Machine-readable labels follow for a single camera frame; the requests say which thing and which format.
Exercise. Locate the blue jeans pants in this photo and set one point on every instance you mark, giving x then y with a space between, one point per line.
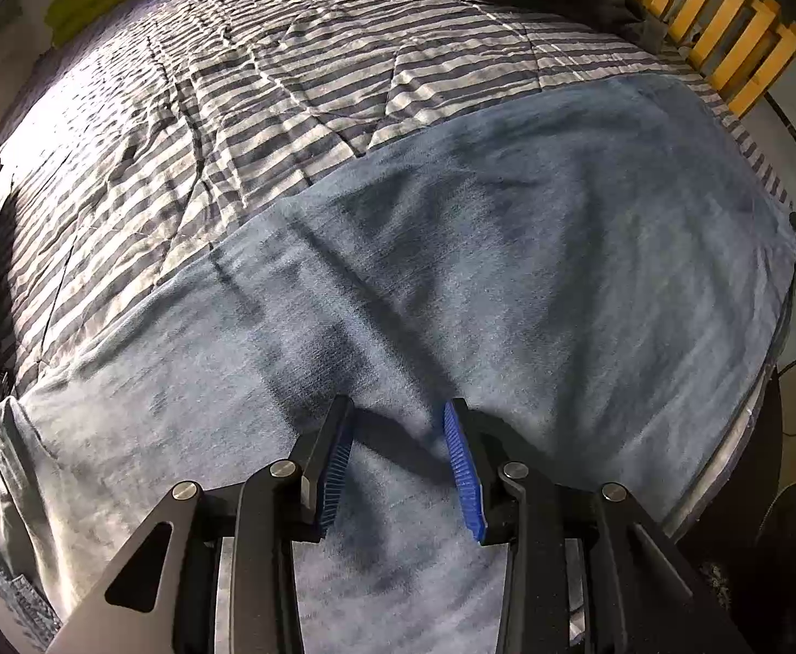
507 252

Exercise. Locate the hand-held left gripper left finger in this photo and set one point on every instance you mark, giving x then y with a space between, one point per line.
336 470

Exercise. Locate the striped bed blanket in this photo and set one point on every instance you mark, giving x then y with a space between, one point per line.
234 82

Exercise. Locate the black slipper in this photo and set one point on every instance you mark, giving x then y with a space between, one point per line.
789 531

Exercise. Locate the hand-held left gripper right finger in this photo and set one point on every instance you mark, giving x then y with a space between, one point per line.
462 470

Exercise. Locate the yellow wooden slatted headboard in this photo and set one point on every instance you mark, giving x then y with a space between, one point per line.
752 48

